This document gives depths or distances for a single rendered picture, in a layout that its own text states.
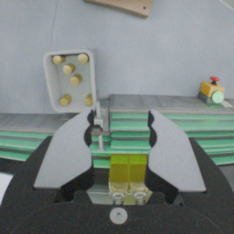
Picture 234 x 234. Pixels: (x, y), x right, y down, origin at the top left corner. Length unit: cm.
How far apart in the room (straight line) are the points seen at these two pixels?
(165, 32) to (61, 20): 37
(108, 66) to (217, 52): 44
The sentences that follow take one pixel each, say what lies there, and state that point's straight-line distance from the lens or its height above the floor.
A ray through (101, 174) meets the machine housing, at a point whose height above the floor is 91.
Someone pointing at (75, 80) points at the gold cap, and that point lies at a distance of 52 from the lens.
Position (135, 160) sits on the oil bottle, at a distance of 45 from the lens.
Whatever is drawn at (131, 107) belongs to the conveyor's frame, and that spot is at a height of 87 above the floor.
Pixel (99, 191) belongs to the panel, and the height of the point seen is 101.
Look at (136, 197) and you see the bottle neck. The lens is 40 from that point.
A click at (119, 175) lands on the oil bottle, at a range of 41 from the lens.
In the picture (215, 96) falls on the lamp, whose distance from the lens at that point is 59.
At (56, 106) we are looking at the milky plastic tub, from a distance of 57.
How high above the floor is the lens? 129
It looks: 60 degrees down
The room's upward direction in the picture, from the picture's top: 176 degrees counter-clockwise
